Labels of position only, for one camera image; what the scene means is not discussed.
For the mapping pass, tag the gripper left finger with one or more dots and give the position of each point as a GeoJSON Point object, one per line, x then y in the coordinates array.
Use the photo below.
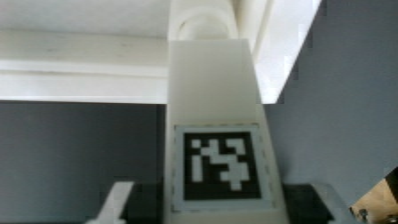
{"type": "Point", "coordinates": [132, 204]}

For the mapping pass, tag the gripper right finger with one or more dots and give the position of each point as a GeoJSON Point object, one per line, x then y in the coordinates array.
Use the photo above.
{"type": "Point", "coordinates": [316, 205]}

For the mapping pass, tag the white desk tabletop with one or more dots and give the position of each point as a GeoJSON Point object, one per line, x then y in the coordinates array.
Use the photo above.
{"type": "Point", "coordinates": [85, 46]}

